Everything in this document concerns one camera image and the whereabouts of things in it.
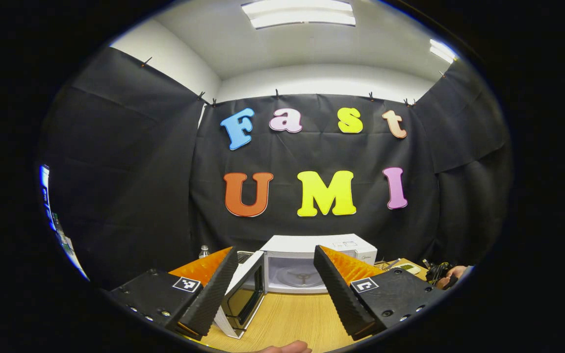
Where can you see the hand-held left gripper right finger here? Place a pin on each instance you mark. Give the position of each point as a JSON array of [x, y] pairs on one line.
[[341, 299]]

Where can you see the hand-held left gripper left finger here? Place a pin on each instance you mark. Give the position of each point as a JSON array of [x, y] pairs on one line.
[[214, 294]]

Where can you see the white microwave oven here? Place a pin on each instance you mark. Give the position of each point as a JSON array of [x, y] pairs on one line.
[[312, 243]]

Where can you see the divided dish with spices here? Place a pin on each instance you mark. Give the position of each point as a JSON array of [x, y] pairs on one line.
[[410, 268]]

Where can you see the glass turntable plate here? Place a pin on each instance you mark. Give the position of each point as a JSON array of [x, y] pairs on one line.
[[302, 278]]

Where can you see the black backdrop cloth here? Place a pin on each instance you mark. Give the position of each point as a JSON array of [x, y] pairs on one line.
[[140, 171]]

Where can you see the ceiling light panel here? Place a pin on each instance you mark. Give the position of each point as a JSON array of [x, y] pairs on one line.
[[299, 13], [443, 50]]

